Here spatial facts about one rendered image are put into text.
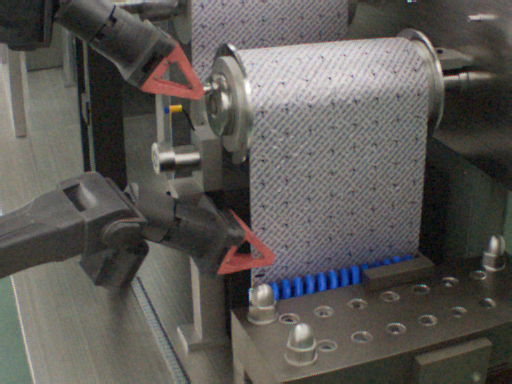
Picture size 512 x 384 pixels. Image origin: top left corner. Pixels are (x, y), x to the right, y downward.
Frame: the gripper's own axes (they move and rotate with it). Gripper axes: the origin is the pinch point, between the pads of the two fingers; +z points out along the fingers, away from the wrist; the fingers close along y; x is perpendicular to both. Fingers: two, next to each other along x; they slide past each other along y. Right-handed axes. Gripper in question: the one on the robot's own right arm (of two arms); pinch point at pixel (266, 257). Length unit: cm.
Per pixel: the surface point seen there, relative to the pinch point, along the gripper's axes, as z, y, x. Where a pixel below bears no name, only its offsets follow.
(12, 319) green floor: 25, -168, -109
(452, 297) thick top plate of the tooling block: 19.5, 12.0, 6.8
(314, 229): 3.9, 0.2, 5.5
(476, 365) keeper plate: 19.8, 21.9, 2.8
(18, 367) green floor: 24, -138, -110
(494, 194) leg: 43.4, -16.7, 17.8
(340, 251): 9.1, 0.2, 4.1
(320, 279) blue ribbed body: 6.6, 2.9, 0.5
